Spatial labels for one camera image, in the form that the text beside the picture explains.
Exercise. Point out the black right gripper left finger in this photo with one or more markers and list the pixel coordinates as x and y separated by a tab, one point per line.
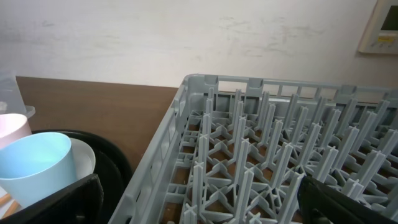
80	202

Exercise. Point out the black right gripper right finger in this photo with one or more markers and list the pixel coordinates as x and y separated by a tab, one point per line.
319	203

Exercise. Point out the blue plastic cup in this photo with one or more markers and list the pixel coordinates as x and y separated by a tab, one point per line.
36	166

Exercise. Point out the wooden chopstick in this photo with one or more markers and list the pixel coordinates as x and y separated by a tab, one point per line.
11	210
5	199

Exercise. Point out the pink plastic cup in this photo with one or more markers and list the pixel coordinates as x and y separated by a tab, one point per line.
13	127

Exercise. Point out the grey dishwasher rack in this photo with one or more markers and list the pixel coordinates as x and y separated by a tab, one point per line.
235	150

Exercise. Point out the clear plastic waste bin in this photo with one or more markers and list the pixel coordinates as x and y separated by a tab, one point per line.
11	99

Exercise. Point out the round black serving tray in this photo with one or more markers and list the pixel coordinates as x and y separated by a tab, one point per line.
112	168

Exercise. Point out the beige wall control panel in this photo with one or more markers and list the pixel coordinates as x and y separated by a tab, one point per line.
380	34

